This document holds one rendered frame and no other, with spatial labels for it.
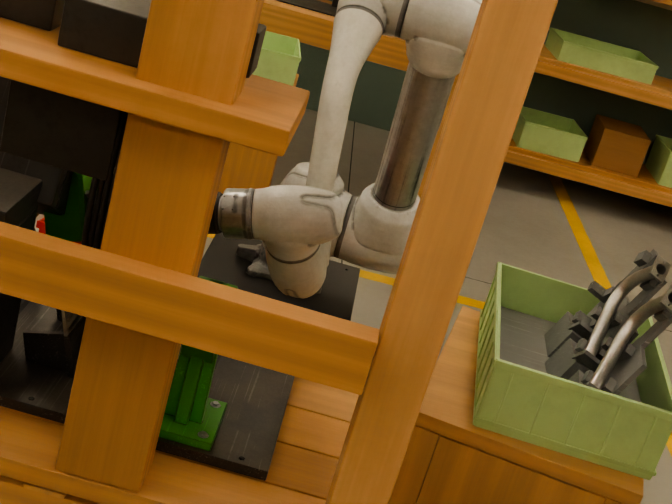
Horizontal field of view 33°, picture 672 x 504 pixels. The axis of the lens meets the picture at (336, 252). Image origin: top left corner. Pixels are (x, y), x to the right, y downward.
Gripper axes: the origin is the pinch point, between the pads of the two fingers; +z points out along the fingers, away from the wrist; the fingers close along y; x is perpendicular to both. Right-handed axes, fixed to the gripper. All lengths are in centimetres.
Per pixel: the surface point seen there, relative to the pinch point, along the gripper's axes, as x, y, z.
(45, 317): 11.7, -24.5, 17.5
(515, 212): -218, -432, -103
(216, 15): -3, 54, -28
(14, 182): 2.1, 13.9, 12.7
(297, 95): -4.3, 32.5, -36.6
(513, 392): 11, -61, -76
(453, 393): 8, -76, -63
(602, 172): -260, -459, -159
